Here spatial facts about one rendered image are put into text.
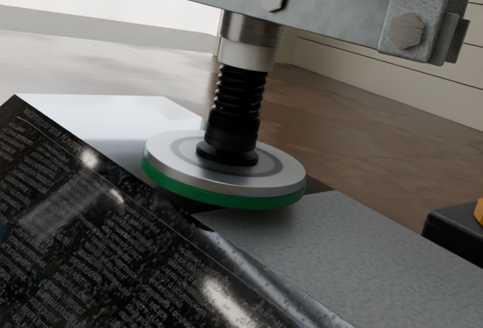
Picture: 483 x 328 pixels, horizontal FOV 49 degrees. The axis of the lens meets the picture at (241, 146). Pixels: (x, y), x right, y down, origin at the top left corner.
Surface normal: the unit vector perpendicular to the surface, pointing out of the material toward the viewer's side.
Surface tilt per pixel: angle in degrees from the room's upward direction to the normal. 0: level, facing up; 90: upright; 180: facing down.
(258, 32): 90
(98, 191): 45
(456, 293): 0
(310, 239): 0
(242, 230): 0
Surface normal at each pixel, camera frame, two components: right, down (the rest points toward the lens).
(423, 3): -0.47, 0.16
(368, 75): -0.81, 0.01
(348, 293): 0.19, -0.94
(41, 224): -0.36, -0.62
